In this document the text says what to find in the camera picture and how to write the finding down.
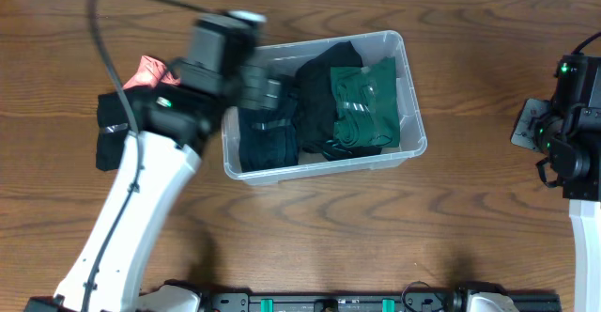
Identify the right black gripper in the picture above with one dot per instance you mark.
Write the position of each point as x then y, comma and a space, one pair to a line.
531, 135

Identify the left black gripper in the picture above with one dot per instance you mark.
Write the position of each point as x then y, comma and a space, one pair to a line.
256, 86

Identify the dark navy garment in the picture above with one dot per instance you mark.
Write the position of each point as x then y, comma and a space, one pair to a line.
267, 138

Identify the black shirt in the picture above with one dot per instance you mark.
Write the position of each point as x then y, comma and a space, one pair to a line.
316, 110

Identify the clear plastic storage bin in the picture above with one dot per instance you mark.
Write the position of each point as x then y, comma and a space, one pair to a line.
287, 58

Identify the coral orange shirt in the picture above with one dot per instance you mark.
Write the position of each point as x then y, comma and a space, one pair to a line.
151, 71

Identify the dark green garment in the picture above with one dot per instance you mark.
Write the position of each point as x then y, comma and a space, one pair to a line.
366, 105

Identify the black garment with tape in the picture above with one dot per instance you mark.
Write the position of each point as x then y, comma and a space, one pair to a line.
113, 130

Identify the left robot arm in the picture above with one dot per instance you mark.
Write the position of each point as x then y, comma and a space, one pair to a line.
174, 124

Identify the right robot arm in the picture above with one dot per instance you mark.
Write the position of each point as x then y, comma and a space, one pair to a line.
566, 130

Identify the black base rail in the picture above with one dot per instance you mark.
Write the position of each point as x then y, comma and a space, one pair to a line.
417, 296

